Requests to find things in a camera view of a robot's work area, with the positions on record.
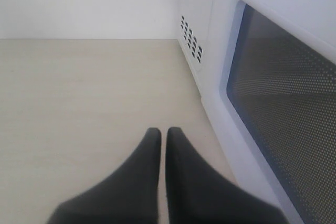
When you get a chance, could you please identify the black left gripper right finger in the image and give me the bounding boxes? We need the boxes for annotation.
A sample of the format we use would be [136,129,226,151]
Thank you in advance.
[166,127,288,223]

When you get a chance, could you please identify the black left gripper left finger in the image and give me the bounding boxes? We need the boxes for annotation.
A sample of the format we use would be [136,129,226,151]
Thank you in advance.
[48,127,161,223]

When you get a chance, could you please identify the white microwave door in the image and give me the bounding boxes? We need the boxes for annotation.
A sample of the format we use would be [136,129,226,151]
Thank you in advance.
[202,0,335,223]

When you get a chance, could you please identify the white Midea microwave oven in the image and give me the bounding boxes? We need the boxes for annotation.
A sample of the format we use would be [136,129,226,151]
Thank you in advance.
[176,0,218,101]

